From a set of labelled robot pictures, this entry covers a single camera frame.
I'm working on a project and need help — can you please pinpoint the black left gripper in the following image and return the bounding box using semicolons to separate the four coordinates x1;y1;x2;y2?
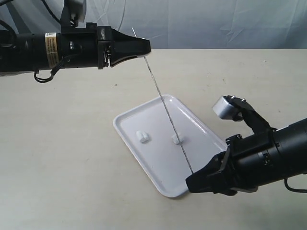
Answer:
60;23;151;69

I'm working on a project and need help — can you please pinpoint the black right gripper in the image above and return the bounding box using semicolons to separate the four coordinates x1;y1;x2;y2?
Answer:
186;134;278;196

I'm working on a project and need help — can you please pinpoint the thin metal skewer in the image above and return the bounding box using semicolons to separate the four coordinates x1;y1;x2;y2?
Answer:
131;27;194;174

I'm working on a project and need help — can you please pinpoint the white marshmallow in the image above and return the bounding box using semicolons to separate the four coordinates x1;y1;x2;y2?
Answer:
171;134;185;145
136;130;150;143

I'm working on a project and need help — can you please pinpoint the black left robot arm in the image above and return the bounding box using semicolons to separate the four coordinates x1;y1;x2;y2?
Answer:
0;23;151;83

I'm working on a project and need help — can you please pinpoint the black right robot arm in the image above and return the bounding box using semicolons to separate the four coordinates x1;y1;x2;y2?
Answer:
186;119;307;196

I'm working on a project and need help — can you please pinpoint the white backdrop curtain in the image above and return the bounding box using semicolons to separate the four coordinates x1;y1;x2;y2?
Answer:
0;0;307;50

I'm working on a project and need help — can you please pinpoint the white rectangular plastic tray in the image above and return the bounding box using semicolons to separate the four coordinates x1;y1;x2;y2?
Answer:
113;94;227;198

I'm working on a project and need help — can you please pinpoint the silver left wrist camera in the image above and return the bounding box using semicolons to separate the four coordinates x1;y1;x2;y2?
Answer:
60;0;87;33

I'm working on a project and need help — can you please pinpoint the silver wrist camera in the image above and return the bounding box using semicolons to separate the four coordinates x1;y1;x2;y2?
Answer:
212;95;274;135
60;0;87;33

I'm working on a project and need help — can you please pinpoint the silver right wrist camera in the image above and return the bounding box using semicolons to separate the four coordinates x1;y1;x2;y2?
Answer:
212;95;274;135

